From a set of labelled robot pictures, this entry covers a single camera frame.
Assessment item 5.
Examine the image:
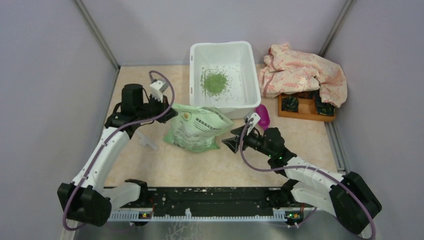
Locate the white bag clip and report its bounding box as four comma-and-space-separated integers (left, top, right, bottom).
136, 131, 158, 151

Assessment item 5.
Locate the aluminium frame rail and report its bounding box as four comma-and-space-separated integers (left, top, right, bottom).
99, 187, 370, 223

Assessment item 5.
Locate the pink patterned cloth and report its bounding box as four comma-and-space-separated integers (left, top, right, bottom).
257, 43, 348, 108

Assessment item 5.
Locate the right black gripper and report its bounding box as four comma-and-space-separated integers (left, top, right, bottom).
222, 123, 274, 157

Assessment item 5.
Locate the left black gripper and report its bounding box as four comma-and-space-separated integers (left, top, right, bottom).
135, 92, 178, 123

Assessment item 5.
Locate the green cat litter bag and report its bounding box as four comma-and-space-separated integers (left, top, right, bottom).
163, 103, 234, 153

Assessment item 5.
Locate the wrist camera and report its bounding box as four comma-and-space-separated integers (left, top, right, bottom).
149, 80, 164, 103
244, 112, 261, 135

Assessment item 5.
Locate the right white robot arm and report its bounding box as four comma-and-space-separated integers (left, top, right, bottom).
222, 126, 382, 235

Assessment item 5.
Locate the wooden tray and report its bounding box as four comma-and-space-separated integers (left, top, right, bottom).
277, 94, 336, 123

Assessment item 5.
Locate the white plastic litter box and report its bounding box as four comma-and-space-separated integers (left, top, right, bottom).
188, 41, 261, 119

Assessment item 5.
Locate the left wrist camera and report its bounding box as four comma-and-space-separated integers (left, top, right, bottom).
149, 80, 164, 103

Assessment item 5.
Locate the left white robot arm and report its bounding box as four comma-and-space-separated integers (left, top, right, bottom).
57, 80, 176, 231

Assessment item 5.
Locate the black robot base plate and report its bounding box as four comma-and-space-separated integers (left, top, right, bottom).
123, 187, 304, 220

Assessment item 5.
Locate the green cat litter pile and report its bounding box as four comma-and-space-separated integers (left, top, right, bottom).
199, 65, 244, 105

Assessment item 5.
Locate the purple plastic scoop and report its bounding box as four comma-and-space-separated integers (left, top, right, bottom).
255, 104, 271, 131

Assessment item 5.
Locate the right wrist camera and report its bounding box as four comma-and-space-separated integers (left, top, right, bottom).
244, 112, 261, 135

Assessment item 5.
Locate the dark patterned cloth bundle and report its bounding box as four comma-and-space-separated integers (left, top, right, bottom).
281, 95, 299, 113

